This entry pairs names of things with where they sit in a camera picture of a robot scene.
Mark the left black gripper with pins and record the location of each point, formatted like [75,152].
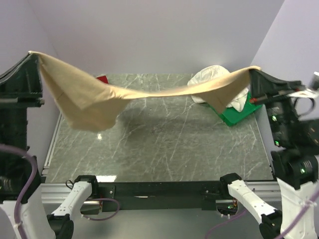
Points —
[21,99]

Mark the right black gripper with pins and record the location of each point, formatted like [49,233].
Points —
[271,97]

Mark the beige t shirt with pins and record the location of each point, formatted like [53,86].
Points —
[89,104]

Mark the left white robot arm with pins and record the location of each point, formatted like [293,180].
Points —
[36,210]

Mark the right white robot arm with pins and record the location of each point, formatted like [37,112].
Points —
[286,209]

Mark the green plastic tray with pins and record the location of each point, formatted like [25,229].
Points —
[231,117]

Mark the white t shirt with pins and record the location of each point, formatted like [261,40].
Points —
[224,89]

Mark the folded red t shirt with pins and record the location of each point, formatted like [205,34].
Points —
[103,78]

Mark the black base beam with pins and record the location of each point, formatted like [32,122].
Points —
[205,195]

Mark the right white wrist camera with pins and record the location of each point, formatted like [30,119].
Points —
[311,91]

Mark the aluminium frame rail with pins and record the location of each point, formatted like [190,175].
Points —
[56,193]

